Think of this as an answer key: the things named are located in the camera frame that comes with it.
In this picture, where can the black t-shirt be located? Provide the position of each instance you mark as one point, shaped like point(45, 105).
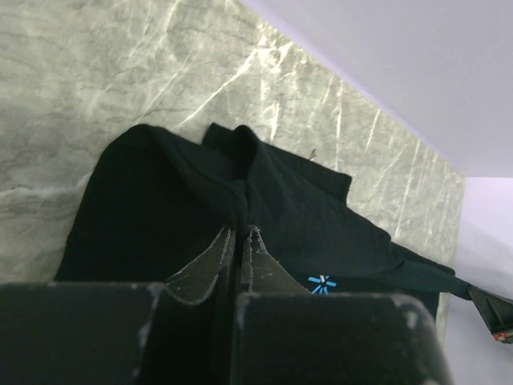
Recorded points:
point(158, 206)

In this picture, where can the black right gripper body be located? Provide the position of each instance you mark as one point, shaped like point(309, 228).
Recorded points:
point(506, 325)

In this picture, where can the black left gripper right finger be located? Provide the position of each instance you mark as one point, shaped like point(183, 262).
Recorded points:
point(285, 335)

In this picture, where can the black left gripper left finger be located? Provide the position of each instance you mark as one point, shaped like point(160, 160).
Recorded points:
point(174, 332)

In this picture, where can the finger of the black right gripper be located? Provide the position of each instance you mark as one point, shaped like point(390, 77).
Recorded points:
point(490, 307)

